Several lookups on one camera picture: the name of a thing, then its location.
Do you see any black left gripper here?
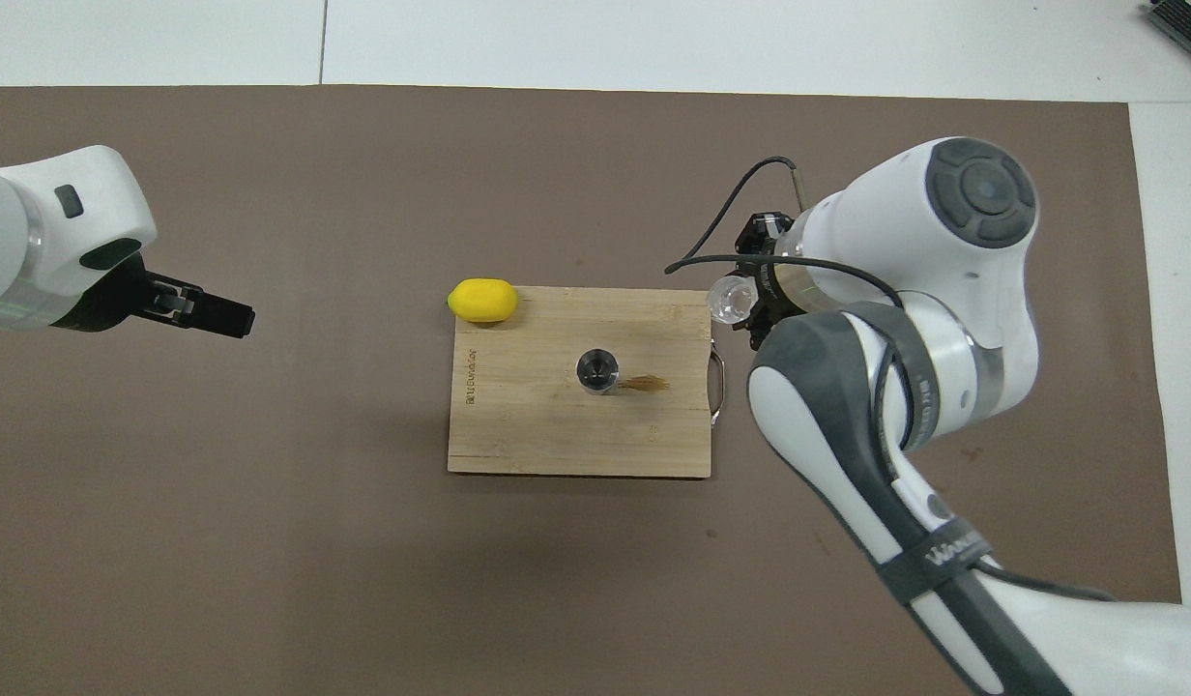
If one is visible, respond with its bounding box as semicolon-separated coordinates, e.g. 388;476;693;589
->
59;253;256;339

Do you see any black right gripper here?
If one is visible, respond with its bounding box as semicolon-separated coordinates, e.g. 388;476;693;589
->
737;215;798;351

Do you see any clear plastic cup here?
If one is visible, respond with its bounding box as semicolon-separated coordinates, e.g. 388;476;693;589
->
708;275;757;324

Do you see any metal double jigger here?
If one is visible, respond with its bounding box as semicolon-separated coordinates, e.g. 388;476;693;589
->
575;348;620;395

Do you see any wooden cutting board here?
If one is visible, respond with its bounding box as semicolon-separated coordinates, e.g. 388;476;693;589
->
447;285;727;479

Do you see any yellow lemon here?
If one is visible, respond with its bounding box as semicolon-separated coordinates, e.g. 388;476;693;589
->
447;277;520;324

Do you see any brown table mat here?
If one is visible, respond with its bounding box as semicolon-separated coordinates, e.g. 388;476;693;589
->
0;85;1191;696

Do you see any dark grey laptop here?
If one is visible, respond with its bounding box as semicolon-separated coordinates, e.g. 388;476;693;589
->
1144;0;1191;47

